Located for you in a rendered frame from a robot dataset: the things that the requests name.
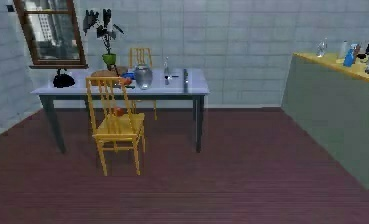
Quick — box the silver grey vase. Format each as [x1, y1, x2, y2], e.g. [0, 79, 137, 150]
[133, 63, 154, 91]

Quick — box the pale blue dining table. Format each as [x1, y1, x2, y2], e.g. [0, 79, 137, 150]
[30, 67, 211, 155]

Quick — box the dark long knife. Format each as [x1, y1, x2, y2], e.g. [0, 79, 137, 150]
[182, 68, 189, 93]

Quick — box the clear glass bottle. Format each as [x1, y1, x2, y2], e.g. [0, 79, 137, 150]
[316, 37, 329, 58]
[163, 56, 172, 86]

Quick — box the yellow wooden chair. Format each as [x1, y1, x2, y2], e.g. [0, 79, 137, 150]
[128, 47, 159, 122]
[85, 76, 147, 177]

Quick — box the dark house plant green pot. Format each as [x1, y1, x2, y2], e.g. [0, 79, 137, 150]
[82, 8, 125, 67]

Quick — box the black kettle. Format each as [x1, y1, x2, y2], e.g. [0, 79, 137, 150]
[52, 68, 76, 89]

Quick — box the green counter with yellow top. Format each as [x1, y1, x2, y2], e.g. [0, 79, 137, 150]
[280, 50, 369, 191]

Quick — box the brown framed window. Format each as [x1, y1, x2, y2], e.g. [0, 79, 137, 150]
[12, 0, 89, 70]

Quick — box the white paper roll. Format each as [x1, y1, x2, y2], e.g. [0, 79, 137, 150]
[338, 40, 349, 60]

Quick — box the blue spray bottle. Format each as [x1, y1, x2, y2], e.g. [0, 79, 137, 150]
[343, 43, 359, 68]

